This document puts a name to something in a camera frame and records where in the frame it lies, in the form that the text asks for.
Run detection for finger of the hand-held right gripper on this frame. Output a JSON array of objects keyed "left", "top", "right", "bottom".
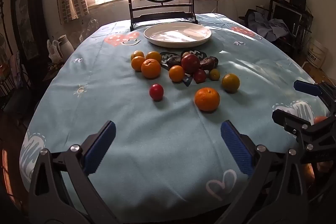
[
  {"left": 293, "top": 80, "right": 336, "bottom": 109},
  {"left": 272, "top": 109, "right": 336, "bottom": 163}
]

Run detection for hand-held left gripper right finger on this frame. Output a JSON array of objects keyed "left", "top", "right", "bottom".
[{"left": 218, "top": 120, "right": 309, "bottom": 224}]

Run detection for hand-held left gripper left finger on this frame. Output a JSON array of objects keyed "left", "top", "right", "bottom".
[{"left": 28, "top": 120, "right": 121, "bottom": 224}]

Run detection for large orange mandarin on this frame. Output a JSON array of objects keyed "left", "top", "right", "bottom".
[{"left": 194, "top": 87, "right": 220, "bottom": 112}]

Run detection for yellow green mandarin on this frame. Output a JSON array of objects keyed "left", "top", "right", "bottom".
[{"left": 221, "top": 73, "right": 240, "bottom": 93}]

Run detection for small red plum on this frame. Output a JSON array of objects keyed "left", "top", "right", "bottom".
[
  {"left": 193, "top": 69, "right": 207, "bottom": 84},
  {"left": 149, "top": 84, "right": 164, "bottom": 102}
]

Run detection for large red plum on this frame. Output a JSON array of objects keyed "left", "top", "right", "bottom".
[{"left": 181, "top": 54, "right": 200, "bottom": 74}]

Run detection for white oval plate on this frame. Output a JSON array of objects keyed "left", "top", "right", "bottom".
[{"left": 143, "top": 23, "right": 213, "bottom": 48}]

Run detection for person's right hand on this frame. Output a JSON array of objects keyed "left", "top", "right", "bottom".
[{"left": 303, "top": 161, "right": 336, "bottom": 195}]

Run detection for white plastic bucket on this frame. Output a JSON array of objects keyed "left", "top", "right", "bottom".
[{"left": 306, "top": 39, "right": 328, "bottom": 69}]

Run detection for blue cloth pile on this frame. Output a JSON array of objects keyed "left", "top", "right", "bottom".
[{"left": 247, "top": 9, "right": 292, "bottom": 42}]

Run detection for black monitor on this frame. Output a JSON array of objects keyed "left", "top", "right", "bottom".
[{"left": 272, "top": 1, "right": 302, "bottom": 30}]

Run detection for small yellow green plum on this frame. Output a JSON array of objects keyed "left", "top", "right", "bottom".
[{"left": 209, "top": 68, "right": 221, "bottom": 81}]

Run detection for white plastic bag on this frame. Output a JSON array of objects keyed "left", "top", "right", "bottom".
[{"left": 47, "top": 40, "right": 63, "bottom": 63}]

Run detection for white kettle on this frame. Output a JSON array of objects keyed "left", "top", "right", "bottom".
[{"left": 56, "top": 34, "right": 75, "bottom": 58}]

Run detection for dark framed painting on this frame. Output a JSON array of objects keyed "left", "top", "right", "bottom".
[{"left": 10, "top": 0, "right": 44, "bottom": 62}]

